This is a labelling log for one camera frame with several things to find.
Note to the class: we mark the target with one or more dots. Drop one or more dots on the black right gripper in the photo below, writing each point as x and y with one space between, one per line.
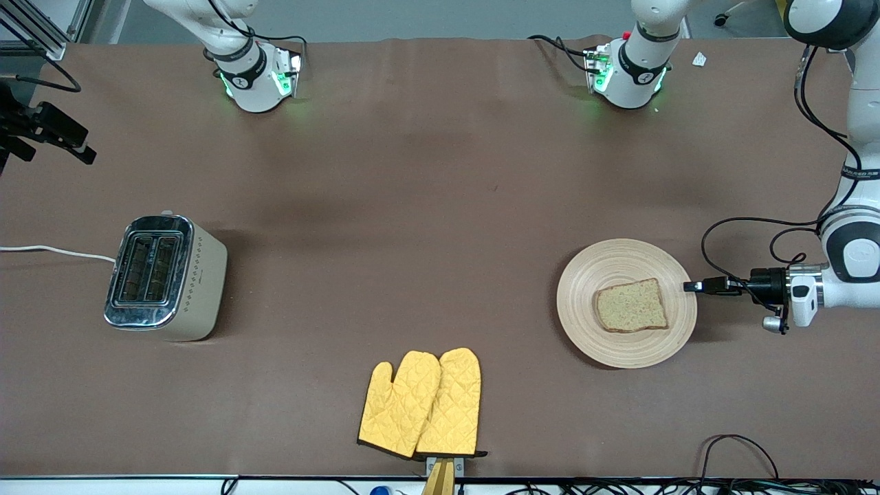
27 124

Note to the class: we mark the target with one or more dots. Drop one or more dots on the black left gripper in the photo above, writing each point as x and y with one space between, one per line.
764 282

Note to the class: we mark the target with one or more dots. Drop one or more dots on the brown toast slice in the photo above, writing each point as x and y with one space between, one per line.
631 306

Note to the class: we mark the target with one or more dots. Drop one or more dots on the round light wooden plate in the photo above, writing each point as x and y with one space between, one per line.
622 261

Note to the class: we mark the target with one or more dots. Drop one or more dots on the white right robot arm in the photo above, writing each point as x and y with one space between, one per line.
256 82

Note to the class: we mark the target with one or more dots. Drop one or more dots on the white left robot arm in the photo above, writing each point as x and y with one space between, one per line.
856 240

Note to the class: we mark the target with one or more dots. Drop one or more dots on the cream and chrome toaster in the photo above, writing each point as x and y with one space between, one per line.
199 289

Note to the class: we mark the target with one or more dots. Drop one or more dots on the small white paper scrap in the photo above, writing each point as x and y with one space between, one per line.
699 59

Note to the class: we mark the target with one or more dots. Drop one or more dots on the white stand leg with caster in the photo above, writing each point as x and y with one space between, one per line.
723 18

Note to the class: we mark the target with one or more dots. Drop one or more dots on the yellow quilted oven mitt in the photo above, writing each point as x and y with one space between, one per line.
454 405
395 405

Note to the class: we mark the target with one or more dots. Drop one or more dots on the large table cover sheet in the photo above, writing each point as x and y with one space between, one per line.
412 172

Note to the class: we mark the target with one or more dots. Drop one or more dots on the aluminium frame profile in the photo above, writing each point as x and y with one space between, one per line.
31 27

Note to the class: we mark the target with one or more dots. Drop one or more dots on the small metal bracket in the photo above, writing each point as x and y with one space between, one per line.
459 465

